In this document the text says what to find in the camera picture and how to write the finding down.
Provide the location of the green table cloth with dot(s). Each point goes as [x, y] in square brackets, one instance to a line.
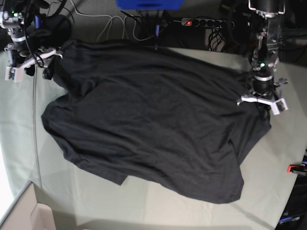
[80, 200]

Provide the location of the cardboard box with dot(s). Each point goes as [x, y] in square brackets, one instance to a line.
[25, 213]

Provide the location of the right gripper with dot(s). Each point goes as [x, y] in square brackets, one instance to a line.
[19, 65]

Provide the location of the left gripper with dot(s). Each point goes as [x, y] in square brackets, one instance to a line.
[267, 93]

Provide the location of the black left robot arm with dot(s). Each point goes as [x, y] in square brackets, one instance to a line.
[266, 27]

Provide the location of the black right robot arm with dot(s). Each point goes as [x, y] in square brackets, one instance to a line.
[36, 37]

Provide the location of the red black side clamp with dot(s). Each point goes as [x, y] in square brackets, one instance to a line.
[299, 169]

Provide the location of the blue plastic bin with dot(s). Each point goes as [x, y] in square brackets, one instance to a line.
[149, 4]

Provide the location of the black t-shirt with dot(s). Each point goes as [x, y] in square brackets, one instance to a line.
[158, 115]

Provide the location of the white power strip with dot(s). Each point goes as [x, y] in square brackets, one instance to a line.
[204, 23]

